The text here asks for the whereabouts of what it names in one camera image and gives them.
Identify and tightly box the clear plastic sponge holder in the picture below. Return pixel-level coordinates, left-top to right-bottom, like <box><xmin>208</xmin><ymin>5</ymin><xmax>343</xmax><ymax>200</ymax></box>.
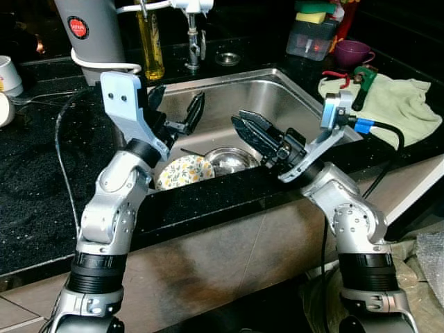
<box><xmin>287</xmin><ymin>15</ymin><xmax>341</xmax><ymax>62</ymax></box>

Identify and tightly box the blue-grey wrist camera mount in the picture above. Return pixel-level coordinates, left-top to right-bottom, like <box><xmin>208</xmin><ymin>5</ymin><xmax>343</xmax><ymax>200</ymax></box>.
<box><xmin>277</xmin><ymin>90</ymin><xmax>356</xmax><ymax>185</ymax></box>
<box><xmin>99</xmin><ymin>69</ymin><xmax>173</xmax><ymax>162</ymax></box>

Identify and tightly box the yellow green sponge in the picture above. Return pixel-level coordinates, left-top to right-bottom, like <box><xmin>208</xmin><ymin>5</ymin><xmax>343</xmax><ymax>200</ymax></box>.
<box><xmin>295</xmin><ymin>0</ymin><xmax>339</xmax><ymax>23</ymax></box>

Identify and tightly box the beige plastic bag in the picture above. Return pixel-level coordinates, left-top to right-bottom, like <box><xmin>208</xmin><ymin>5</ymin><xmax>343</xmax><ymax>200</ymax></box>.
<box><xmin>302</xmin><ymin>232</ymin><xmax>444</xmax><ymax>333</ymax></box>

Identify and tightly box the green black handled tool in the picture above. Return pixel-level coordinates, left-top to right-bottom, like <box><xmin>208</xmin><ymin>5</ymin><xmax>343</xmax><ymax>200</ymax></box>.
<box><xmin>352</xmin><ymin>66</ymin><xmax>379</xmax><ymax>112</ymax></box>

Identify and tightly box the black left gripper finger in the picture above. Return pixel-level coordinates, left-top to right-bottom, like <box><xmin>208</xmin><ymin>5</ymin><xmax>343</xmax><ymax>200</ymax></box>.
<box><xmin>183</xmin><ymin>92</ymin><xmax>206</xmax><ymax>134</ymax></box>
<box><xmin>147</xmin><ymin>85</ymin><xmax>167</xmax><ymax>119</ymax></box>

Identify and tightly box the red plastic bottle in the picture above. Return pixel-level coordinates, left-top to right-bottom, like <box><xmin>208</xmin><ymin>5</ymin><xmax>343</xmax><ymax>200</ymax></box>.
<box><xmin>332</xmin><ymin>0</ymin><xmax>360</xmax><ymax>44</ymax></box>

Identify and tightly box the black right arm cable blue plug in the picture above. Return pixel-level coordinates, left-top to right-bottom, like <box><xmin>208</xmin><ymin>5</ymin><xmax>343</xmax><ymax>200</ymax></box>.
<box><xmin>319</xmin><ymin>117</ymin><xmax>407</xmax><ymax>306</ymax></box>

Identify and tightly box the red handled tool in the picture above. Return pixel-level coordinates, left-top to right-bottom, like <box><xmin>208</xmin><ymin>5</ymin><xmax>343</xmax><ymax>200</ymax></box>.
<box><xmin>321</xmin><ymin>68</ymin><xmax>356</xmax><ymax>89</ymax></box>

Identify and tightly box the light green dish cloth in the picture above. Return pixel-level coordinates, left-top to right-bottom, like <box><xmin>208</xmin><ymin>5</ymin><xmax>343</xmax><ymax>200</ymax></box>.
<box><xmin>318</xmin><ymin>75</ymin><xmax>443</xmax><ymax>149</ymax></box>

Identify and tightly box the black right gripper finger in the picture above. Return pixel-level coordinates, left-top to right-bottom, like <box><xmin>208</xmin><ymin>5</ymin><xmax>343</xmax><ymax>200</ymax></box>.
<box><xmin>239</xmin><ymin>110</ymin><xmax>282</xmax><ymax>143</ymax></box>
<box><xmin>231</xmin><ymin>116</ymin><xmax>273</xmax><ymax>166</ymax></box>

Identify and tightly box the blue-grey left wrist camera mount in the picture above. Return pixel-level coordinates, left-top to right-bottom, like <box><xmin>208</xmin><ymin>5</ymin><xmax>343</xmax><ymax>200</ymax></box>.
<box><xmin>99</xmin><ymin>69</ymin><xmax>173</xmax><ymax>162</ymax></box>

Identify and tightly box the yellow cooking oil bottle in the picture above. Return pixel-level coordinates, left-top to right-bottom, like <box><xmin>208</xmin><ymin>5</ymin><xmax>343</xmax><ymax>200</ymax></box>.
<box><xmin>135</xmin><ymin>3</ymin><xmax>166</xmax><ymax>82</ymax></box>

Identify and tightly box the grey thermos with white handle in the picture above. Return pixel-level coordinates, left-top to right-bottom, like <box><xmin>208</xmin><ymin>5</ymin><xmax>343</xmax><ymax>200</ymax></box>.
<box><xmin>54</xmin><ymin>0</ymin><xmax>143</xmax><ymax>87</ymax></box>

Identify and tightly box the round steel countertop cap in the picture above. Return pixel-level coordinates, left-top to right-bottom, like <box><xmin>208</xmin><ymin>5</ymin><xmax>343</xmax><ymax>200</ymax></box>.
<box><xmin>215</xmin><ymin>51</ymin><xmax>241</xmax><ymax>67</ymax></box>

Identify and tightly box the clear bubble wrap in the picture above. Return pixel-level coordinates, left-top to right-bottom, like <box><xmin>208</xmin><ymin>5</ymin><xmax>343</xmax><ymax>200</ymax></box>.
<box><xmin>415</xmin><ymin>232</ymin><xmax>444</xmax><ymax>306</ymax></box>

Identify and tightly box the chrome kitchen faucet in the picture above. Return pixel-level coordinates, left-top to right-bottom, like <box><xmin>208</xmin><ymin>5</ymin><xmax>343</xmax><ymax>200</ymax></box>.
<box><xmin>117</xmin><ymin>0</ymin><xmax>214</xmax><ymax>72</ymax></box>

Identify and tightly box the white printed mug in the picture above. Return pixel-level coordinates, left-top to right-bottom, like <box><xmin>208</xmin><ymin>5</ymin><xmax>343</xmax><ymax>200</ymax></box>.
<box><xmin>0</xmin><ymin>55</ymin><xmax>24</xmax><ymax>96</ymax></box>

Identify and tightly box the purple mug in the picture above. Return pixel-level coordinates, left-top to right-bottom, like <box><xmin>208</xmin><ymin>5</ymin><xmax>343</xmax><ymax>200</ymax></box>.
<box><xmin>333</xmin><ymin>40</ymin><xmax>377</xmax><ymax>69</ymax></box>

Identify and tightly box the floral print plate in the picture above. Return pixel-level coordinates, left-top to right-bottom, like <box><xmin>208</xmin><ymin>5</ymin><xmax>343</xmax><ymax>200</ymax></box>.
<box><xmin>154</xmin><ymin>154</ymin><xmax>216</xmax><ymax>191</ymax></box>

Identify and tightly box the stainless steel sink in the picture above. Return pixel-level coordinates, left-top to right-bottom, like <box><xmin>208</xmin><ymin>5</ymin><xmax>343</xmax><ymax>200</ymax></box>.
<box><xmin>142</xmin><ymin>67</ymin><xmax>363</xmax><ymax>194</ymax></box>

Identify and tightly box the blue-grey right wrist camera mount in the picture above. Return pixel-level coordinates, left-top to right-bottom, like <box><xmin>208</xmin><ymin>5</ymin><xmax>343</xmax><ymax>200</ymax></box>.
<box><xmin>277</xmin><ymin>90</ymin><xmax>356</xmax><ymax>185</ymax></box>

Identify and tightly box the small stainless steel bowl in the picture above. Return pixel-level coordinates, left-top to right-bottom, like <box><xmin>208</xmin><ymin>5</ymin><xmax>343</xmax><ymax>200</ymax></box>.
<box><xmin>205</xmin><ymin>146</ymin><xmax>261</xmax><ymax>178</ymax></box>

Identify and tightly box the thin metal wire utensil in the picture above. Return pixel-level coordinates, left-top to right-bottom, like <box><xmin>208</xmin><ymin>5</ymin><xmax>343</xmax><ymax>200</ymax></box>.
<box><xmin>10</xmin><ymin>89</ymin><xmax>74</xmax><ymax>106</ymax></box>

